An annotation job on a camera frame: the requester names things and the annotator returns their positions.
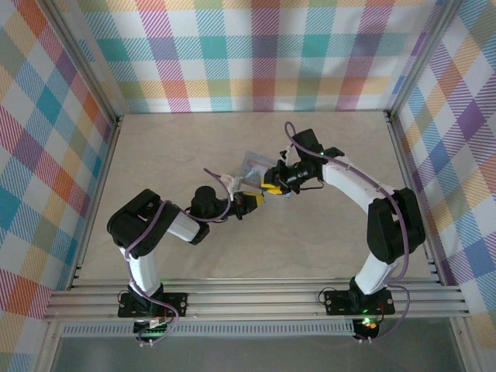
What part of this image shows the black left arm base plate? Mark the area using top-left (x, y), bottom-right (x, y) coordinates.
top-left (118, 292), bottom-right (189, 319)

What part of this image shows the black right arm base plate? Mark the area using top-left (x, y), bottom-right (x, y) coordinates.
top-left (323, 289), bottom-right (396, 315)

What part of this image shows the aluminium frame post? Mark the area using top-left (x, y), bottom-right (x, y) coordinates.
top-left (38, 0), bottom-right (124, 124)
top-left (385, 0), bottom-right (466, 119)

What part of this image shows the red and green lit controller board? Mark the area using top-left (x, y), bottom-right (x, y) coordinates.
top-left (358, 316), bottom-right (383, 334)

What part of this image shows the aluminium side rail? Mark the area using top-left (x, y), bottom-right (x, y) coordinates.
top-left (67, 115), bottom-right (124, 290)
top-left (385, 111), bottom-right (446, 288)

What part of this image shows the grey slotted cable duct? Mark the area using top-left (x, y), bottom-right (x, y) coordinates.
top-left (61, 319), bottom-right (357, 338)

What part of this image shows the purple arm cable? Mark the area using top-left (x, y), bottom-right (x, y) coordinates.
top-left (123, 167), bottom-right (233, 348)
top-left (284, 121), bottom-right (412, 344)

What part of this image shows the aluminium mounting rail beam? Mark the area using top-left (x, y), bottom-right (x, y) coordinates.
top-left (42, 284), bottom-right (472, 322)

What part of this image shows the aluminium frame leg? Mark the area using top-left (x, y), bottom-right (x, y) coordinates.
top-left (449, 317), bottom-right (478, 372)
top-left (36, 321), bottom-right (63, 372)

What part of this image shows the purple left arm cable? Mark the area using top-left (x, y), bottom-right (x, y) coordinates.
top-left (123, 167), bottom-right (233, 348)

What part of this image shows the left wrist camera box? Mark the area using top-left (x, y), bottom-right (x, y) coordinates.
top-left (222, 174), bottom-right (246, 201)

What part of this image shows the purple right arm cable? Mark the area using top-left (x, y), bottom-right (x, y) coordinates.
top-left (284, 121), bottom-right (412, 344)

